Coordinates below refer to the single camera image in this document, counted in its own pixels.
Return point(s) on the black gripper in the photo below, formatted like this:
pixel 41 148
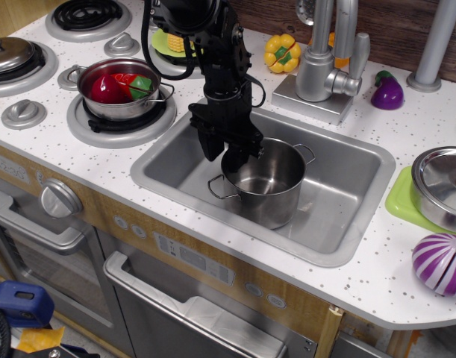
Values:
pixel 226 120

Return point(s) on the tall steel pot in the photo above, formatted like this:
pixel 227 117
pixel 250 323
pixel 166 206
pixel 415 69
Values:
pixel 265 190

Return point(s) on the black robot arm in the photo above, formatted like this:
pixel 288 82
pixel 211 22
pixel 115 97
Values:
pixel 213 40

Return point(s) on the grey sink basin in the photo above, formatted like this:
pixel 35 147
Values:
pixel 342 188

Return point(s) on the steel pot with lid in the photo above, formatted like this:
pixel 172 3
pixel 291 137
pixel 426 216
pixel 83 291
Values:
pixel 433 188

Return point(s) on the red green toy vegetable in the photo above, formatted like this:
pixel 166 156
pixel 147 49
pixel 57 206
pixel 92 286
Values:
pixel 134 86

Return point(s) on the yellow toy bell pepper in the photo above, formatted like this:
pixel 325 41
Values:
pixel 282 53

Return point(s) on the yellow toy corn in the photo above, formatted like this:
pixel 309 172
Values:
pixel 175 44

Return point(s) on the green round plate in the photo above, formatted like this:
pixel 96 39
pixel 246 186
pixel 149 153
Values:
pixel 159 44

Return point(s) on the silver toy faucet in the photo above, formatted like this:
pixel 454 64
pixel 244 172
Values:
pixel 330 68

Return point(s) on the silver stove knob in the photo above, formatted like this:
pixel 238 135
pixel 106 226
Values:
pixel 23 114
pixel 151 23
pixel 68 79
pixel 123 45

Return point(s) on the silver slotted spoon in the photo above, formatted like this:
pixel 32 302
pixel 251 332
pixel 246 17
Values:
pixel 305 11

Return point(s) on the silver oven dial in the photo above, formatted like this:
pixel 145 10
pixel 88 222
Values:
pixel 58 200

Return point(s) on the purple toy eggplant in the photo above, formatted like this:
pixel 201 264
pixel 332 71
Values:
pixel 389 94

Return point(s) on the green square mat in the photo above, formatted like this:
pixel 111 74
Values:
pixel 399 204

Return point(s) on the black coil burner back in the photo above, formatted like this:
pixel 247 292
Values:
pixel 82 15

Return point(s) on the grey vertical pole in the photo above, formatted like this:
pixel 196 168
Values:
pixel 426 78

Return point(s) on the steel lid on burner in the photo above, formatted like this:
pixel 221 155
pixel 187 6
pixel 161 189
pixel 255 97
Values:
pixel 14 52

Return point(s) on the purple striped toy onion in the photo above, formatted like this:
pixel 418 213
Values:
pixel 434 262

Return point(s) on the blue clamp tool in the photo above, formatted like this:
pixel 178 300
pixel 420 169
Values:
pixel 25 305

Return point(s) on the yellow tape piece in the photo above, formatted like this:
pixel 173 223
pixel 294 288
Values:
pixel 39 339

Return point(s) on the steel pan with handles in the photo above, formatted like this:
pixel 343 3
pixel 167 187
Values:
pixel 106 100

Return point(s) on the dishwasher door handle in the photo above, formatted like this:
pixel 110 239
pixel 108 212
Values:
pixel 161 326

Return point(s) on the oven door handle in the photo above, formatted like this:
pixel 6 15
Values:
pixel 65 243

